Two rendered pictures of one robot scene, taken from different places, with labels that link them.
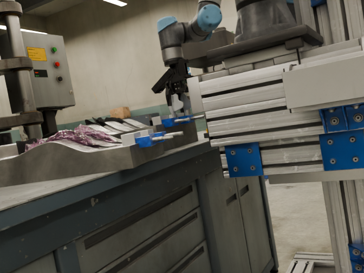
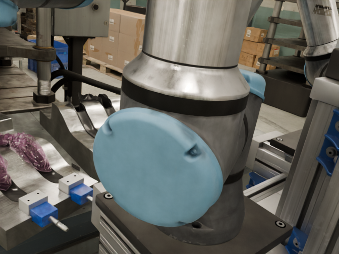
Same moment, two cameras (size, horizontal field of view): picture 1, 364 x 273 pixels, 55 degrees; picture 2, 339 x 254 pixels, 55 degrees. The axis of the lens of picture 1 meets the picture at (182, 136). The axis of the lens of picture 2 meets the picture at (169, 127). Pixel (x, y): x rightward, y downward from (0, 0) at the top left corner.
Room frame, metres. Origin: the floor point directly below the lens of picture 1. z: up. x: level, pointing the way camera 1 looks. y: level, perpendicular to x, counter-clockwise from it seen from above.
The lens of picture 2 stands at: (0.43, -0.30, 1.35)
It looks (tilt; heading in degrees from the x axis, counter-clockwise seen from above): 23 degrees down; 16
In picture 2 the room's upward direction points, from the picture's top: 9 degrees clockwise
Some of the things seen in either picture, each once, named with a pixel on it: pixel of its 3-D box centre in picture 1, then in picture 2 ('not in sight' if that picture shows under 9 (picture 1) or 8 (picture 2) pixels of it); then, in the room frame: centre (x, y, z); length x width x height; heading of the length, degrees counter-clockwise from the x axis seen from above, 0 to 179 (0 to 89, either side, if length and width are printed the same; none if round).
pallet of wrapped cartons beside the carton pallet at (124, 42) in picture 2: not in sight; (124, 43); (5.30, 2.05, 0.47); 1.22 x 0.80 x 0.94; 67
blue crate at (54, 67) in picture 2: not in sight; (50, 65); (4.35, 2.73, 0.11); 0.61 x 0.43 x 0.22; 69
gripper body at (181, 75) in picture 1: (178, 77); not in sight; (1.28, -0.02, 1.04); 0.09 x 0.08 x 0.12; 58
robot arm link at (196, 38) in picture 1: (196, 30); not in sight; (1.30, -0.12, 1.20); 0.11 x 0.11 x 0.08; 15
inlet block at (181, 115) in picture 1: (188, 118); not in sight; (1.28, -0.03, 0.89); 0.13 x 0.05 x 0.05; 58
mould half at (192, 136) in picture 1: (124, 136); (101, 127); (1.38, 0.22, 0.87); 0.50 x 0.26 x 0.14; 58
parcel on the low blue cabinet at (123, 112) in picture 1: (119, 113); not in sight; (8.71, 1.40, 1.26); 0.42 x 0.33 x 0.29; 63
